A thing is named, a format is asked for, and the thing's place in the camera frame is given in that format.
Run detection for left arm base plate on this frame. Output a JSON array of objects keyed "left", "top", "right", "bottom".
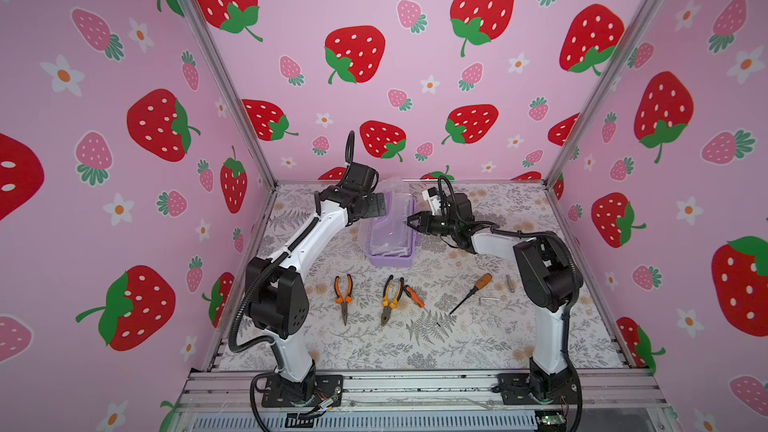
[{"left": 260, "top": 374, "right": 344, "bottom": 408}]

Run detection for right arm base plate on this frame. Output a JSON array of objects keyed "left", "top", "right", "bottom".
[{"left": 491, "top": 373, "right": 581, "bottom": 406}]

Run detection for aluminium frame rail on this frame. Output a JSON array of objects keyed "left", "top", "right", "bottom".
[{"left": 169, "top": 369, "right": 682, "bottom": 431}]

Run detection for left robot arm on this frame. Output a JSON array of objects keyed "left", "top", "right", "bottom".
[{"left": 228, "top": 162, "right": 386, "bottom": 387}]

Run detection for orange needle-nose pliers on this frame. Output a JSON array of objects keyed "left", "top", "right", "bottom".
[{"left": 334, "top": 273, "right": 354, "bottom": 325}]

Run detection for yellow combination pliers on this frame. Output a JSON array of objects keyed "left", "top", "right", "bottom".
[{"left": 380, "top": 275, "right": 404, "bottom": 327}]

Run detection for purple plastic tool box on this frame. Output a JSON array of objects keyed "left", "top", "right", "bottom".
[{"left": 358, "top": 177, "right": 419, "bottom": 269}]

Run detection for orange handle screwdriver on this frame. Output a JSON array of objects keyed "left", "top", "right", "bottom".
[{"left": 449, "top": 273, "right": 493, "bottom": 315}]

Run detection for small orange black tool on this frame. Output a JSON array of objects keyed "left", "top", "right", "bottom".
[{"left": 404, "top": 285, "right": 425, "bottom": 309}]

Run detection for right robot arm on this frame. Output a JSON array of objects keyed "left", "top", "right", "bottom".
[{"left": 406, "top": 178, "right": 583, "bottom": 395}]

